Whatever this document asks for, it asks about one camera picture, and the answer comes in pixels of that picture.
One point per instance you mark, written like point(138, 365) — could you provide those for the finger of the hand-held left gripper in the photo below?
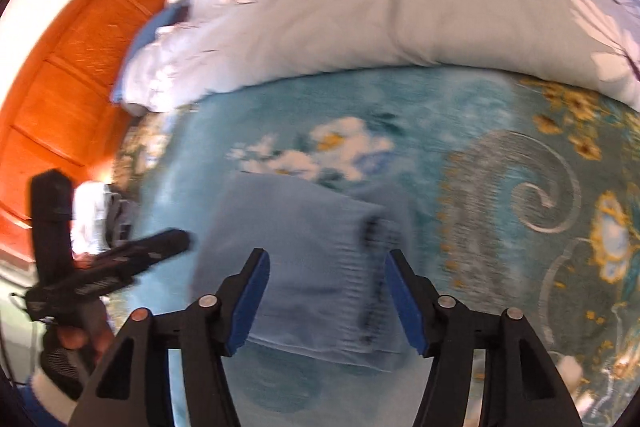
point(155, 247)
point(52, 217)

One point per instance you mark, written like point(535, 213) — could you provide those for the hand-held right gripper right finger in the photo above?
point(407, 307)

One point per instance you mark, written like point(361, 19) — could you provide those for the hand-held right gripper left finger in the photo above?
point(247, 307)

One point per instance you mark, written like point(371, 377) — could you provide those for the light blue sweater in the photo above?
point(310, 267)

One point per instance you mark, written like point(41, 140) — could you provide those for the person's left forearm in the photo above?
point(50, 397)

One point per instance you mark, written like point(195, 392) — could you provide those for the person's left hand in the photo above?
point(75, 338)

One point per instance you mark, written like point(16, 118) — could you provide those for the white cloth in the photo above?
point(90, 212)

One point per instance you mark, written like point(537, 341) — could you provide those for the dark cloth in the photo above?
point(122, 222)

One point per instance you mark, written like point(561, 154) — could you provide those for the orange wooden headboard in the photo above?
point(75, 82)

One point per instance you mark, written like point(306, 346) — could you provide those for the teal floral blanket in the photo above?
point(450, 132)

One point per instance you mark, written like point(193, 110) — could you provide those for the blue pillow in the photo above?
point(160, 24)

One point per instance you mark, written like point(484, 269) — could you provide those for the light blue floral duvet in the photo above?
point(400, 7)

